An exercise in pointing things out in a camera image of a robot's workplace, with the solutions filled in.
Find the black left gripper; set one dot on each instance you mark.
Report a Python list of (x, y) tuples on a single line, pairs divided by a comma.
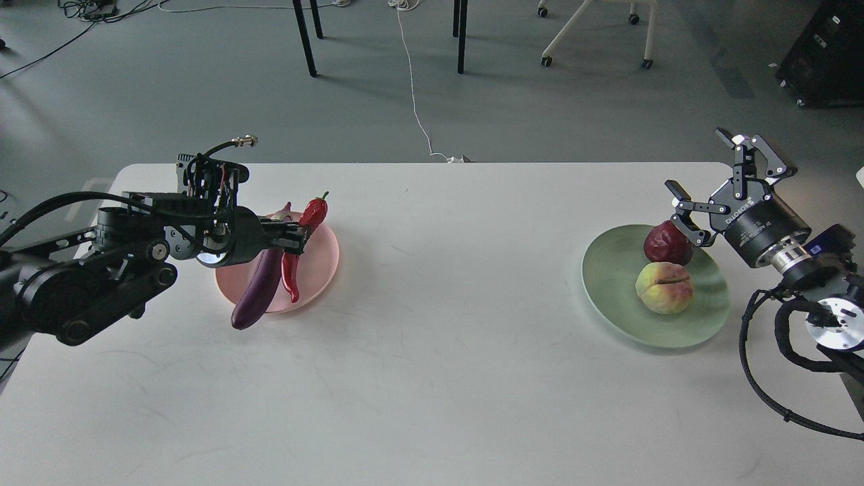
[(244, 237)]

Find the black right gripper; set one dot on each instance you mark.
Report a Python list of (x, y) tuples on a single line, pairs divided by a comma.
[(745, 210)]

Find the red chili pepper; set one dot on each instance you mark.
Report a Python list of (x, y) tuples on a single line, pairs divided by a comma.
[(312, 217)]

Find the purple eggplant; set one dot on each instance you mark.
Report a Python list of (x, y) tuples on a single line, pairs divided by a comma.
[(259, 293)]

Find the red pomegranate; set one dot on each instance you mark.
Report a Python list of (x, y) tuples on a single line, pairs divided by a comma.
[(666, 243)]

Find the yellow-pink peach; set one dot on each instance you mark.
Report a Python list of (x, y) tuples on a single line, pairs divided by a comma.
[(665, 288)]

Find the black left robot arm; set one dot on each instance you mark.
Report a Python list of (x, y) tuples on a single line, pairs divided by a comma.
[(73, 286)]

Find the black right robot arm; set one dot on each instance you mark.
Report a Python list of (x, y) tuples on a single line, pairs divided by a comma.
[(818, 325)]

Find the pink plate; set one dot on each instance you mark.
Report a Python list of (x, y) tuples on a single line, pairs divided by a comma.
[(316, 268)]

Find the green plate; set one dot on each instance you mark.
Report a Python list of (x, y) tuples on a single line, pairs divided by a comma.
[(609, 271)]

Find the black equipment case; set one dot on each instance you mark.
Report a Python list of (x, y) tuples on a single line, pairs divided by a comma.
[(824, 67)]

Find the black table legs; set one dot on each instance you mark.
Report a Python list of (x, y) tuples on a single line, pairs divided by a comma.
[(459, 27)]

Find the white rolling chair base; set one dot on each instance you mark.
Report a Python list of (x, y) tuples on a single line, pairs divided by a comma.
[(638, 11)]

